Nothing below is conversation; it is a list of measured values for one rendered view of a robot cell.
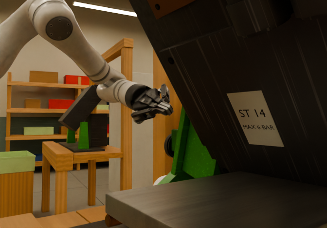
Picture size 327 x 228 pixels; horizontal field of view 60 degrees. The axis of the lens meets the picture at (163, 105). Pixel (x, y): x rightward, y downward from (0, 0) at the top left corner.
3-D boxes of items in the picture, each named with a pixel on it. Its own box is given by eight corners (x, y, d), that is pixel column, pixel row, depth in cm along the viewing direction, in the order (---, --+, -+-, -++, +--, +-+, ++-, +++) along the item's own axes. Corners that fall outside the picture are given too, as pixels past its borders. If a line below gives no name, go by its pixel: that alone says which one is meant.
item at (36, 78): (138, 165, 727) (139, 77, 738) (4, 177, 589) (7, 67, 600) (131, 162, 775) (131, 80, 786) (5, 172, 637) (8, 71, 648)
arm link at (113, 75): (133, 84, 94) (116, 59, 83) (117, 104, 93) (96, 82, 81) (119, 75, 98) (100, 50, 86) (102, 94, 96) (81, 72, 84)
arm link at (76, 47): (118, 71, 82) (105, 54, 86) (64, 1, 59) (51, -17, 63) (92, 90, 81) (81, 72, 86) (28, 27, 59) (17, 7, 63)
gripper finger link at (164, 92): (161, 84, 74) (158, 98, 70) (167, 81, 74) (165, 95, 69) (166, 91, 76) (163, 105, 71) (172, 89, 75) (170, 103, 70)
